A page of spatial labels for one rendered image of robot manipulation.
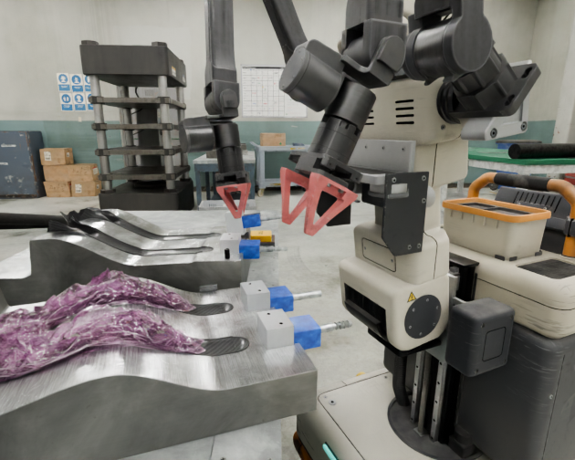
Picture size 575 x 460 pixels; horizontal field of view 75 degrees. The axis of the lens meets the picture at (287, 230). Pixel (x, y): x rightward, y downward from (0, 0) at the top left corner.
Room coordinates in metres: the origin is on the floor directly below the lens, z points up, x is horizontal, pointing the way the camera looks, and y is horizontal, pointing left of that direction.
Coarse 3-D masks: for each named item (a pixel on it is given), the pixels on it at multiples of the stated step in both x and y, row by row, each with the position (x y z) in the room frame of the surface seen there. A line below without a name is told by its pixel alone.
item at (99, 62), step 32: (96, 64) 4.40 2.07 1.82; (128, 64) 4.43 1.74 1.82; (160, 64) 4.46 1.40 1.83; (96, 96) 4.42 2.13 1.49; (128, 96) 5.50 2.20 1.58; (160, 96) 4.51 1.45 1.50; (96, 128) 4.42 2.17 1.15; (128, 128) 4.45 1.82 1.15; (160, 128) 4.48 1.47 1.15; (128, 160) 5.59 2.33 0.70; (160, 160) 5.71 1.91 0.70; (128, 192) 4.53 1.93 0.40; (160, 192) 4.53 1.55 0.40; (192, 192) 5.50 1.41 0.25
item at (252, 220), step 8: (232, 216) 0.81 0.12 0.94; (248, 216) 0.81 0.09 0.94; (256, 216) 0.81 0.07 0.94; (264, 216) 0.83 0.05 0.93; (272, 216) 0.82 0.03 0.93; (280, 216) 0.82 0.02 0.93; (232, 224) 0.80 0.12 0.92; (240, 224) 0.80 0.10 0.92; (248, 224) 0.81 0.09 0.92; (256, 224) 0.81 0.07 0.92; (232, 232) 0.80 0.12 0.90; (240, 232) 0.80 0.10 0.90
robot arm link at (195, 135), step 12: (228, 96) 0.82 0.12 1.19; (228, 108) 0.82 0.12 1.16; (192, 120) 0.80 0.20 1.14; (204, 120) 0.82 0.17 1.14; (216, 120) 0.86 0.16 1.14; (228, 120) 0.88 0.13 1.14; (180, 132) 0.82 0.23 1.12; (192, 132) 0.79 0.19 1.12; (204, 132) 0.80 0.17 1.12; (180, 144) 0.83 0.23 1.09; (192, 144) 0.79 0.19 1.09; (204, 144) 0.80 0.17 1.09
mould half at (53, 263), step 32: (96, 224) 0.76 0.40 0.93; (32, 256) 0.64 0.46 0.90; (64, 256) 0.64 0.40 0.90; (96, 256) 0.64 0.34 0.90; (128, 256) 0.68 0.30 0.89; (160, 256) 0.69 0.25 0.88; (192, 256) 0.68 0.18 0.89; (224, 256) 0.67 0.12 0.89; (32, 288) 0.64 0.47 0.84; (64, 288) 0.64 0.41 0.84; (192, 288) 0.65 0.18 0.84; (224, 288) 0.65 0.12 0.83
